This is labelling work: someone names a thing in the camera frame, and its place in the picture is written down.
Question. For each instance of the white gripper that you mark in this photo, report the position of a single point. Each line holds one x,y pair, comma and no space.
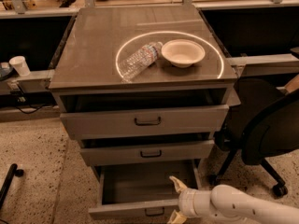
186,202

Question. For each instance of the grey bottom drawer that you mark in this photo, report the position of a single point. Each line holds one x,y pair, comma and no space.
144,189

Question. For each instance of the grey drawer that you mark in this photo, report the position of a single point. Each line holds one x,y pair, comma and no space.
127,150
143,113
144,189

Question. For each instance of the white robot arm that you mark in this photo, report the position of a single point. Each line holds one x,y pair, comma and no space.
227,204

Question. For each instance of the grey middle drawer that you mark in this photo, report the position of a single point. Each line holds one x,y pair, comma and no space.
127,150

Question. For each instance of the grey drawer cabinet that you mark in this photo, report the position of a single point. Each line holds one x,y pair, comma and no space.
102,37

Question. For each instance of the grey top drawer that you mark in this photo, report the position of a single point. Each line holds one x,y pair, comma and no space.
143,113

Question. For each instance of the black office chair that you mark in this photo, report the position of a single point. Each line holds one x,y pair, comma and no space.
264,124

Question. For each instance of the clear plastic water bottle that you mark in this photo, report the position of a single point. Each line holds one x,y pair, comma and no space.
136,63

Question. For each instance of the white paper bowl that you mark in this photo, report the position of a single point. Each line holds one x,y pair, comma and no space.
183,53

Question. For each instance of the black stand leg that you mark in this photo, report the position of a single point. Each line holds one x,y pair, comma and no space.
12,172

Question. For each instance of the white paper cup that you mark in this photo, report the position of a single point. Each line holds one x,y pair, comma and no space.
20,65

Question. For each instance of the dark round plate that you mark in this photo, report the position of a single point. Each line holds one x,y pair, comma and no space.
6,71

